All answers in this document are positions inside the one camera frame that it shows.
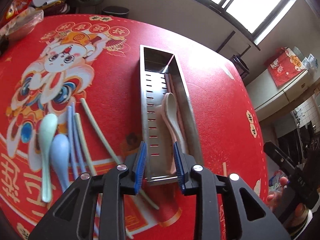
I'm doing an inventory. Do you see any dark framed window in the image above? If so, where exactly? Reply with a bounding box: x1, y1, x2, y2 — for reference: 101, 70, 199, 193
217, 0, 299, 46

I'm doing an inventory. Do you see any black kitchen oven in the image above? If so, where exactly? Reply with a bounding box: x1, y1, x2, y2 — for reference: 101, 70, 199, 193
274, 119, 316, 161

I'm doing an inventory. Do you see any dark wooden chair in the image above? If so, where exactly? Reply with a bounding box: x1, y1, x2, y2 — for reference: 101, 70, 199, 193
216, 31, 252, 80

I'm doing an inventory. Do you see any green spoon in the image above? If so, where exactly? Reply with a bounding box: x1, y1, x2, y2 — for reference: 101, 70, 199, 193
38, 113, 59, 203

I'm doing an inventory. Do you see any black air fryer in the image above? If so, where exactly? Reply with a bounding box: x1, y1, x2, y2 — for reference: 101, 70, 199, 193
102, 6, 131, 19

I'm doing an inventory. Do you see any stainless steel utensil tray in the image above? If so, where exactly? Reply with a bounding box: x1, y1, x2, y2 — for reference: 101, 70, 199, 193
139, 44, 204, 186

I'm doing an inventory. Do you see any red printed table mat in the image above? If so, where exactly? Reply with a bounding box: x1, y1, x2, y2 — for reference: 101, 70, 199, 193
0, 13, 270, 240

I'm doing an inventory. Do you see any person's right hand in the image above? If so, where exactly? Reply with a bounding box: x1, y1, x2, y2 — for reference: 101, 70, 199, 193
266, 176, 310, 220

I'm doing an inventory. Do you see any red snack bag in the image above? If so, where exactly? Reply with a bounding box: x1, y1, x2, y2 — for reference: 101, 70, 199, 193
5, 0, 33, 20

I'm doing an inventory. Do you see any pink spoon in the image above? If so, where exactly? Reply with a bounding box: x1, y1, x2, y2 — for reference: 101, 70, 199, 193
159, 104, 187, 176

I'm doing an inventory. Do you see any blue spoon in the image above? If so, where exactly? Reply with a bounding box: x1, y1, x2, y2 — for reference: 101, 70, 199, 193
50, 133, 71, 193

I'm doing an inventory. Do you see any white refrigerator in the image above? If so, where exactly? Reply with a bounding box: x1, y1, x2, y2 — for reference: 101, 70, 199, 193
246, 62, 320, 117

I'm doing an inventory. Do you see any dark window sill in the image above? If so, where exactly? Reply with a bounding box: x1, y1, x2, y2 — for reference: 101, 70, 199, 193
146, 0, 261, 52

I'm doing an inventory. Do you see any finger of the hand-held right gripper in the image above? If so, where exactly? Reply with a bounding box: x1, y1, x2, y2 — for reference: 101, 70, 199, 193
263, 142, 297, 175

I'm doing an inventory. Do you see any black storage bin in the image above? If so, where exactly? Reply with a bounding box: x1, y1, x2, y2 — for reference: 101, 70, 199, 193
74, 0, 103, 15

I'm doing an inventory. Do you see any clear plastic container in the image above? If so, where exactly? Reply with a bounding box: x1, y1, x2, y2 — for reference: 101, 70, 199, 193
292, 46, 307, 60
304, 53, 320, 70

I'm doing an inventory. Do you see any beige spoon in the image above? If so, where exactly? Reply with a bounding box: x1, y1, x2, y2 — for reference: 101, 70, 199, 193
162, 92, 183, 143

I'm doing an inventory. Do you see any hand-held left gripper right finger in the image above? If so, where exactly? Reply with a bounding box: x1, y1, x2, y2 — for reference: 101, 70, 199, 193
173, 141, 292, 240

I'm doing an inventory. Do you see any bowl with plastic wrap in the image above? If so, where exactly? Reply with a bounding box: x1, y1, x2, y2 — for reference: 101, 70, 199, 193
0, 8, 45, 41

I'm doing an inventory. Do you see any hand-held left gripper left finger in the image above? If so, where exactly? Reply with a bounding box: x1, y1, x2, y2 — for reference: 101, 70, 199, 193
29, 141, 148, 240

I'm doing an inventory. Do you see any green chopstick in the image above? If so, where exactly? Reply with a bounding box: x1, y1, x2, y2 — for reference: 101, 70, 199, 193
80, 98, 160, 210
74, 112, 97, 177

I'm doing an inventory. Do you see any red printed cloth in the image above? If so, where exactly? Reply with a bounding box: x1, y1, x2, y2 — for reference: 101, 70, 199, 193
266, 47, 307, 87

